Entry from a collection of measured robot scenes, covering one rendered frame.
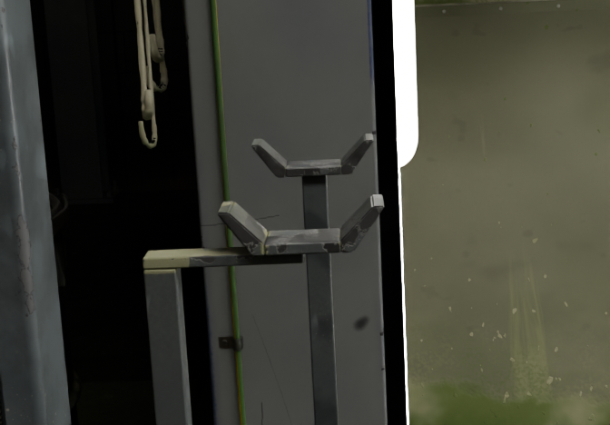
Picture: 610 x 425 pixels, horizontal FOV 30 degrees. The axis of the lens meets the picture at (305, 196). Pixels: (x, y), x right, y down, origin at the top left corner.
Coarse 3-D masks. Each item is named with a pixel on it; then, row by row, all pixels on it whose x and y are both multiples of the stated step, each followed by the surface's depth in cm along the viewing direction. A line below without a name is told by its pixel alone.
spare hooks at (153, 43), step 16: (144, 0) 114; (144, 16) 114; (160, 16) 118; (160, 32) 118; (160, 48) 119; (144, 64) 114; (160, 64) 120; (144, 80) 114; (144, 96) 111; (144, 112) 112; (144, 144) 114
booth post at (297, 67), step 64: (192, 0) 109; (256, 0) 109; (320, 0) 109; (192, 64) 110; (256, 64) 110; (320, 64) 110; (192, 128) 112; (256, 128) 111; (320, 128) 111; (256, 192) 113; (256, 320) 115; (256, 384) 117; (384, 384) 116
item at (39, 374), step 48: (0, 0) 60; (0, 48) 60; (0, 96) 61; (0, 144) 61; (0, 192) 62; (48, 192) 68; (0, 240) 63; (48, 240) 67; (0, 288) 63; (48, 288) 67; (0, 336) 64; (48, 336) 66; (0, 384) 66; (48, 384) 66
